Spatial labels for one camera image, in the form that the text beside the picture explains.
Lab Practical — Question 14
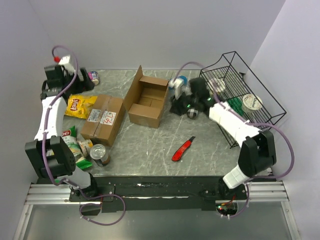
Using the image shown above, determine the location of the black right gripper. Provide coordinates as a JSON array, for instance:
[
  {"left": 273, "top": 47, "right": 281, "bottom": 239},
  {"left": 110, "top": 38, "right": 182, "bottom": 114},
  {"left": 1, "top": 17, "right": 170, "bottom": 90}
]
[{"left": 168, "top": 89, "right": 198, "bottom": 118}]

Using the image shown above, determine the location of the blue plastic object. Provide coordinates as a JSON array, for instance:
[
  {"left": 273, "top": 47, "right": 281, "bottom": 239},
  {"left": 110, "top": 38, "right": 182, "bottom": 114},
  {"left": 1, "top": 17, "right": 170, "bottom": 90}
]
[{"left": 179, "top": 75, "right": 188, "bottom": 86}]

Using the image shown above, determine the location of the plain taped cardboard box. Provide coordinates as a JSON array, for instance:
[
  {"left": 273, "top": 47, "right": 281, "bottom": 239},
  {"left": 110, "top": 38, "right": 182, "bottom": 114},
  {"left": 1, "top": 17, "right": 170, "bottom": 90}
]
[{"left": 123, "top": 66, "right": 169, "bottom": 129}]

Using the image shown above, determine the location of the labelled cardboard express box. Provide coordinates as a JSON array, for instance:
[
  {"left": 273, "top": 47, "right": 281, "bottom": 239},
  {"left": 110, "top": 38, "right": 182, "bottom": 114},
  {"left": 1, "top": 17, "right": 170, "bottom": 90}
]
[{"left": 80, "top": 94, "right": 125, "bottom": 147}]

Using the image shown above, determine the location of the red black box cutter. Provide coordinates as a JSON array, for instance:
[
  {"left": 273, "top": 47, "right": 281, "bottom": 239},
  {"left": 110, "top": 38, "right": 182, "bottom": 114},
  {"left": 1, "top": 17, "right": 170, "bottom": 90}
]
[{"left": 171, "top": 136, "right": 195, "bottom": 162}]

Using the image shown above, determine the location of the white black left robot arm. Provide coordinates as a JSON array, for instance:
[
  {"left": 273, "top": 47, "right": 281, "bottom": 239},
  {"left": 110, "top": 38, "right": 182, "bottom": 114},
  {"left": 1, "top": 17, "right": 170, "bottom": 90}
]
[{"left": 24, "top": 64, "right": 99, "bottom": 201}]

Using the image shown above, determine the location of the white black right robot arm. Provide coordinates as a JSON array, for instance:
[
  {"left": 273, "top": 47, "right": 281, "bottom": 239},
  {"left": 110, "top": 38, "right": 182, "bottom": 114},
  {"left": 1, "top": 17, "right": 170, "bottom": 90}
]
[{"left": 168, "top": 77, "right": 277, "bottom": 200}]

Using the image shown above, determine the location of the purple yogurt cup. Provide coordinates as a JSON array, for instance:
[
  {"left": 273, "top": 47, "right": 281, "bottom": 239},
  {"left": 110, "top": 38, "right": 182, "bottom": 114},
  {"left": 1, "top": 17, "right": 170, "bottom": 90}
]
[{"left": 88, "top": 71, "right": 100, "bottom": 86}]

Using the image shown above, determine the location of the yellow Lays chips bag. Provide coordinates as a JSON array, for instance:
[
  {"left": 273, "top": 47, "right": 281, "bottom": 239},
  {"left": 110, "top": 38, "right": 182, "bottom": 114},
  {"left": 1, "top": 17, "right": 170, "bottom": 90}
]
[{"left": 64, "top": 94, "right": 98, "bottom": 119}]

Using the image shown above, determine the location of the white tape roll cup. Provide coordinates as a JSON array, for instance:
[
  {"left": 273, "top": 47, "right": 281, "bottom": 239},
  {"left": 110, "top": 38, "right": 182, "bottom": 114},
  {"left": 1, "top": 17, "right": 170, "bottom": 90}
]
[{"left": 207, "top": 77, "right": 226, "bottom": 95}]

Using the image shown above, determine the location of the green Chuba chips bag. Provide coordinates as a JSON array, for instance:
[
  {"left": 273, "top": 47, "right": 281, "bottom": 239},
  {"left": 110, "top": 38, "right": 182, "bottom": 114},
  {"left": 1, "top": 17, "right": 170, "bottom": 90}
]
[{"left": 62, "top": 125, "right": 93, "bottom": 170}]

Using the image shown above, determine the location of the small orange white cup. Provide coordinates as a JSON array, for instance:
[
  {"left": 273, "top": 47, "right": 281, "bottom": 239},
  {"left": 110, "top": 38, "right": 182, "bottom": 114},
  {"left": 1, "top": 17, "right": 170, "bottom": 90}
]
[{"left": 77, "top": 139, "right": 94, "bottom": 157}]

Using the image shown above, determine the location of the metal tin can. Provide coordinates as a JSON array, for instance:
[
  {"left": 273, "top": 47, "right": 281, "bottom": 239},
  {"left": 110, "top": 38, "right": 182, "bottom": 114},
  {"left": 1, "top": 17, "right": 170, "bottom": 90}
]
[{"left": 89, "top": 144, "right": 111, "bottom": 167}]

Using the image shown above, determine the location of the white Chobani yogurt cup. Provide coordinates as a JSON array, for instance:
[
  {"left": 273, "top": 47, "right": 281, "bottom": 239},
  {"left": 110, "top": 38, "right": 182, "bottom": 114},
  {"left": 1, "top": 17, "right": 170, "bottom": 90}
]
[{"left": 242, "top": 93, "right": 263, "bottom": 113}]

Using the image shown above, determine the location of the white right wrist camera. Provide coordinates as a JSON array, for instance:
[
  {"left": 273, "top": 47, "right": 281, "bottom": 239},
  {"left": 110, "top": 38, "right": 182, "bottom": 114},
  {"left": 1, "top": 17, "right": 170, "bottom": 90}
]
[{"left": 168, "top": 77, "right": 184, "bottom": 100}]

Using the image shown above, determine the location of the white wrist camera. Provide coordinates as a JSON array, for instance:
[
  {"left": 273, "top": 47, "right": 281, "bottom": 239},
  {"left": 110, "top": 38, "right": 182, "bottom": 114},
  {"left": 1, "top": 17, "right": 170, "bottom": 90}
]
[
  {"left": 58, "top": 55, "right": 76, "bottom": 75},
  {"left": 168, "top": 77, "right": 184, "bottom": 100}
]

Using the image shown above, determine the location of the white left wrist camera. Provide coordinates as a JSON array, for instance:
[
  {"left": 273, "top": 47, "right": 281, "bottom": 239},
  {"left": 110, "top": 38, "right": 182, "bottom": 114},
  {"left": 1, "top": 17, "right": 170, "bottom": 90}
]
[{"left": 58, "top": 55, "right": 76, "bottom": 75}]

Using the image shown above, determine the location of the black wire basket rack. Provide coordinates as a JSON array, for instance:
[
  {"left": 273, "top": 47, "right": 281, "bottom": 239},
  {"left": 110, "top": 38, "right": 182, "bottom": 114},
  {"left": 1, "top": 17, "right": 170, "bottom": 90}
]
[{"left": 194, "top": 51, "right": 287, "bottom": 150}]

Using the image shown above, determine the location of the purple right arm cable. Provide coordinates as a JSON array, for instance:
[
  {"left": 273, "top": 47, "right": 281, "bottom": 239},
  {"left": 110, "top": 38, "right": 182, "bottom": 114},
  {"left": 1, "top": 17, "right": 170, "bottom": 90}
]
[{"left": 174, "top": 61, "right": 296, "bottom": 220}]

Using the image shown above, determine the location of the aluminium rail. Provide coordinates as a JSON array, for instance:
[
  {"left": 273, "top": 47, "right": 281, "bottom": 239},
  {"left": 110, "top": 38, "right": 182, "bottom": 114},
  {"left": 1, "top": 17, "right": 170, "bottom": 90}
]
[{"left": 24, "top": 184, "right": 74, "bottom": 205}]

